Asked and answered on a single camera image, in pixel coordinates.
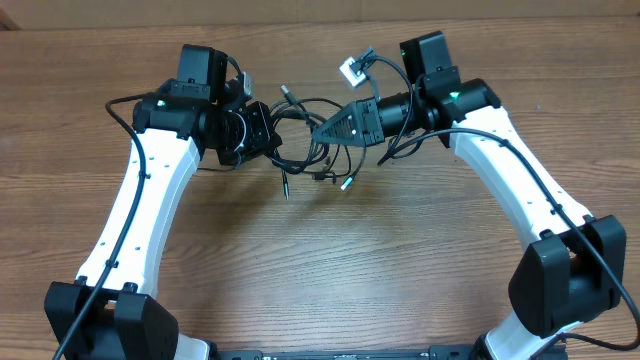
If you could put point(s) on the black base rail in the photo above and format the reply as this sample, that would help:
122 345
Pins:
350 354

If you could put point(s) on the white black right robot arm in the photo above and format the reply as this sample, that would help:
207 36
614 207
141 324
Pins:
572 265

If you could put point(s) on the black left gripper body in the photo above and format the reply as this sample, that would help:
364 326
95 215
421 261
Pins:
259 129

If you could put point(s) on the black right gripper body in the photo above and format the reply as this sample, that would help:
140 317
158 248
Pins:
371 121

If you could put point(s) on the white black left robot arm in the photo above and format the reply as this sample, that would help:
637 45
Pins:
110 310

